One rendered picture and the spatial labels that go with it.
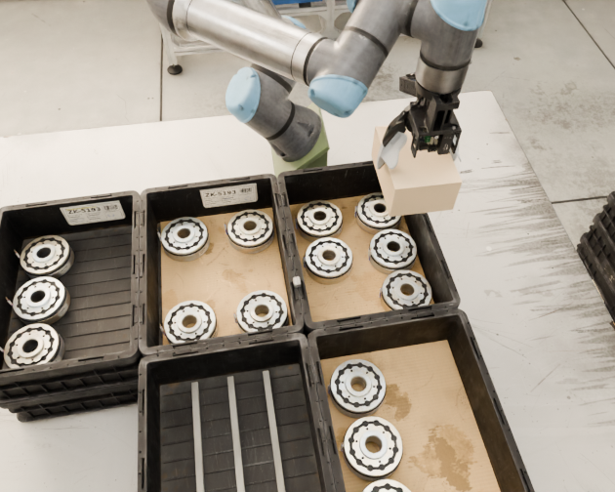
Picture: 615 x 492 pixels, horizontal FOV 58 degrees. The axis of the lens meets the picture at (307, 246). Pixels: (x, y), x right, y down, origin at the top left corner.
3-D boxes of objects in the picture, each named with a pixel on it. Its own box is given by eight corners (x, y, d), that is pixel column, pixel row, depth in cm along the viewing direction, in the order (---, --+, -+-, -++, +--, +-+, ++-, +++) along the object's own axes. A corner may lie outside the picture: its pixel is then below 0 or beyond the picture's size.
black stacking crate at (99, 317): (20, 240, 127) (-2, 209, 118) (151, 224, 130) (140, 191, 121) (-7, 407, 104) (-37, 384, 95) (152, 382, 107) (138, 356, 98)
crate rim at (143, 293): (143, 195, 122) (140, 188, 120) (276, 179, 125) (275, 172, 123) (142, 361, 99) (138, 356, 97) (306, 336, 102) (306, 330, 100)
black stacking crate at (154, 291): (152, 223, 130) (141, 190, 121) (277, 207, 133) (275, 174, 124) (154, 381, 107) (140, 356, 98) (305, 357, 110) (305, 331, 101)
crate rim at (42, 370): (1, 214, 119) (-4, 206, 117) (142, 196, 122) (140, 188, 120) (-33, 389, 96) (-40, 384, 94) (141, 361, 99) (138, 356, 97)
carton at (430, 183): (371, 154, 110) (375, 126, 104) (429, 148, 111) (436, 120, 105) (389, 217, 101) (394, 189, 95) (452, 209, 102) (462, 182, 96)
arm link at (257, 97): (250, 133, 145) (211, 104, 136) (276, 89, 145) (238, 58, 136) (274, 142, 136) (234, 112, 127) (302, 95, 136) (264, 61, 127)
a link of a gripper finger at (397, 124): (377, 143, 95) (411, 108, 90) (375, 138, 96) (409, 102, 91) (397, 152, 98) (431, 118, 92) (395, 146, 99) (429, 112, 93)
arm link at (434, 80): (413, 42, 83) (466, 37, 84) (408, 67, 87) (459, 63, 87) (427, 73, 79) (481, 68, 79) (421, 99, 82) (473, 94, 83)
